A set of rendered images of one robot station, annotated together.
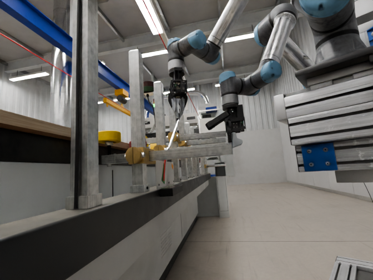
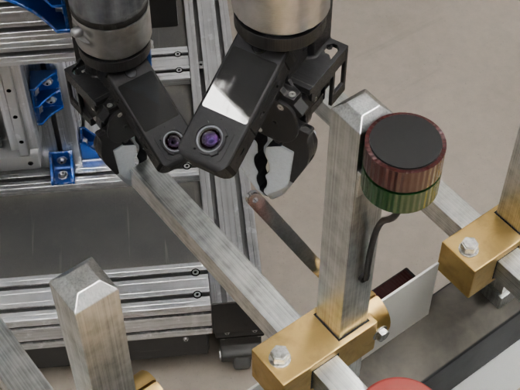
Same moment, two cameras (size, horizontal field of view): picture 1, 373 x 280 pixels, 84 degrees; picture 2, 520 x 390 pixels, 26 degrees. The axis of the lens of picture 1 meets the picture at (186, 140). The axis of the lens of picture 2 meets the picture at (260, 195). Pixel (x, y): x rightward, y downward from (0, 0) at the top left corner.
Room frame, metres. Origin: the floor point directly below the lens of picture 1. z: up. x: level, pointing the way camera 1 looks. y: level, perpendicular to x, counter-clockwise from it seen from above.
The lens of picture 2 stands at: (1.38, 0.46, 1.78)
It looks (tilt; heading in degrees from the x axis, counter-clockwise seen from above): 51 degrees down; 223
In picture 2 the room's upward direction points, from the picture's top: straight up
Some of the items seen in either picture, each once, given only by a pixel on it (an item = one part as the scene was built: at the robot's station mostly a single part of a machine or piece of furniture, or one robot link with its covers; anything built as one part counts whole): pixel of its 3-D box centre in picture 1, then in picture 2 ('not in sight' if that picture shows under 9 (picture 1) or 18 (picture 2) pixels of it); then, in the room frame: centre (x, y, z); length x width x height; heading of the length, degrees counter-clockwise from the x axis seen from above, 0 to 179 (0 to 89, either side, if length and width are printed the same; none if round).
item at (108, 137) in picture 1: (109, 147); not in sight; (0.71, 0.27, 0.85); 0.08 x 0.08 x 0.11
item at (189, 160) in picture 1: (188, 151); not in sight; (1.64, -0.01, 0.90); 0.04 x 0.04 x 0.48; 80
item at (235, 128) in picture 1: (233, 119); (115, 76); (0.88, -0.21, 0.96); 0.09 x 0.08 x 0.12; 81
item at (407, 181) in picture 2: (148, 85); (404, 152); (0.91, 0.16, 1.15); 0.06 x 0.06 x 0.02
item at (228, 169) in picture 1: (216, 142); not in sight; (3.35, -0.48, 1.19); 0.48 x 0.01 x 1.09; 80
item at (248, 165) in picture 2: (182, 106); (265, 141); (0.89, 0.01, 1.04); 0.06 x 0.03 x 0.09; 10
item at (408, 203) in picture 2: (148, 91); (401, 173); (0.91, 0.16, 1.13); 0.06 x 0.06 x 0.02
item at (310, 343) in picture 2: (162, 151); (323, 345); (0.92, 0.11, 0.85); 0.14 x 0.06 x 0.05; 170
